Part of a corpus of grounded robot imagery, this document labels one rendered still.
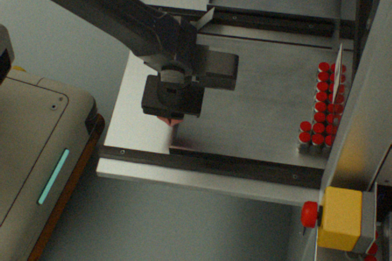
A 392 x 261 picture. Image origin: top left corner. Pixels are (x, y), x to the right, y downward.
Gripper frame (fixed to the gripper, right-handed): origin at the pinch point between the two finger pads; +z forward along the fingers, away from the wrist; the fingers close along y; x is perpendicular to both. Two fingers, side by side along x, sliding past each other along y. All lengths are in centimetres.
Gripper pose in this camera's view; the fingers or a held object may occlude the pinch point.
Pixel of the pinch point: (171, 121)
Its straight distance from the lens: 114.9
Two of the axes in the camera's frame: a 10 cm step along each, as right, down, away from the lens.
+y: 9.9, 1.6, -0.2
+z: -0.7, 5.2, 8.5
